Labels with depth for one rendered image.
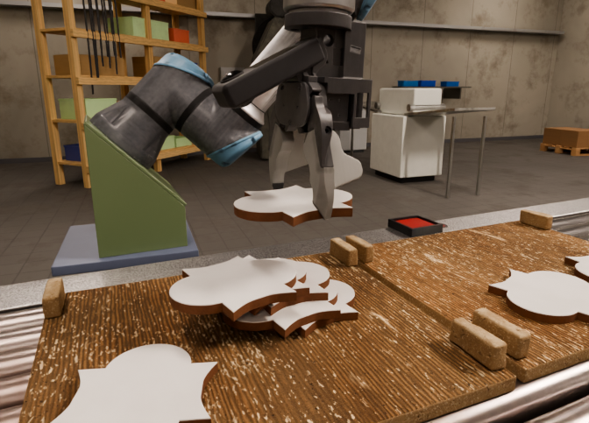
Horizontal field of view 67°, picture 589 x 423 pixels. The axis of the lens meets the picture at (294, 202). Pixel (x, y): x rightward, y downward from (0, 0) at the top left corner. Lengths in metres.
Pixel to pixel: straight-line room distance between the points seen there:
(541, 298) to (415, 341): 0.19
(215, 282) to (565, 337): 0.37
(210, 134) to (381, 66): 8.79
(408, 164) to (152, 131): 5.05
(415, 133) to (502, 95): 5.95
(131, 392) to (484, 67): 10.96
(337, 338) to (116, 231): 0.56
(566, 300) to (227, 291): 0.40
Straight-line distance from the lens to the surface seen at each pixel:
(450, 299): 0.59
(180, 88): 0.95
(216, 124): 0.93
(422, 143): 5.90
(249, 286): 0.47
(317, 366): 0.44
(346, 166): 0.47
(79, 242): 1.06
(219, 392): 0.42
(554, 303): 0.61
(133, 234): 0.93
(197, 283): 0.48
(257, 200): 0.50
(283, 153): 0.53
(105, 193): 0.91
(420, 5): 10.20
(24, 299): 0.71
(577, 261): 0.77
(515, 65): 11.79
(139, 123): 0.94
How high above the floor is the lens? 1.19
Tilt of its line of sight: 14 degrees down
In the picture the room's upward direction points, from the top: straight up
